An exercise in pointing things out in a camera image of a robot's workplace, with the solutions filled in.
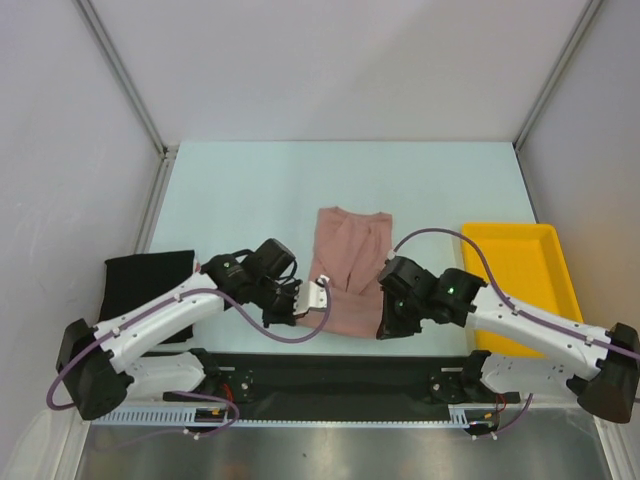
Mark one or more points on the right aluminium corner post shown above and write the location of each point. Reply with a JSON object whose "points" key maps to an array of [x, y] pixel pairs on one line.
{"points": [[578, 34]]}

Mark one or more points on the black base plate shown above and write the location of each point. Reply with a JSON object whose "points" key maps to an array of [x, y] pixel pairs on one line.
{"points": [[249, 378]]}

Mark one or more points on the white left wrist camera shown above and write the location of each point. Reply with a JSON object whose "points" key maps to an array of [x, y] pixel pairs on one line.
{"points": [[311, 296]]}

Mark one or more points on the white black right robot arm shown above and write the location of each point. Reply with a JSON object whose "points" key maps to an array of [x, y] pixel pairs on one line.
{"points": [[599, 366]]}

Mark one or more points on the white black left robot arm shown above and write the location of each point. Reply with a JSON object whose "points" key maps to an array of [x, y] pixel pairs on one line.
{"points": [[156, 298]]}

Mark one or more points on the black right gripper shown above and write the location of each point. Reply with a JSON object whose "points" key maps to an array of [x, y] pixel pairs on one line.
{"points": [[390, 326]]}

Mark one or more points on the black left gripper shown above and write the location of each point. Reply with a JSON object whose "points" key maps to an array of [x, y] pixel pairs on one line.
{"points": [[286, 316]]}

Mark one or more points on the folded black t shirt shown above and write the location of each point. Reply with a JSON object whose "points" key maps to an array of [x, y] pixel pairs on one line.
{"points": [[134, 280]]}

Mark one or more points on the aluminium corner post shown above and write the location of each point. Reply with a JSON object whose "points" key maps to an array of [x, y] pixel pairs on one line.
{"points": [[110, 54], [578, 34]]}

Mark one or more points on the yellow plastic tray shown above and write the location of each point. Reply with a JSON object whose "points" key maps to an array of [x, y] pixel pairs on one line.
{"points": [[528, 263]]}

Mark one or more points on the white slotted cable duct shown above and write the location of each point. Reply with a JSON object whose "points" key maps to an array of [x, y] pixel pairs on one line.
{"points": [[288, 411]]}

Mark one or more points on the pink t shirt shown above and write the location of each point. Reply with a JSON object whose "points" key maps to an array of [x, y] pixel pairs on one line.
{"points": [[350, 250]]}

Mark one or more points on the left aluminium corner post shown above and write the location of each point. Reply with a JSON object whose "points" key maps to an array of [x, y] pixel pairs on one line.
{"points": [[110, 54]]}

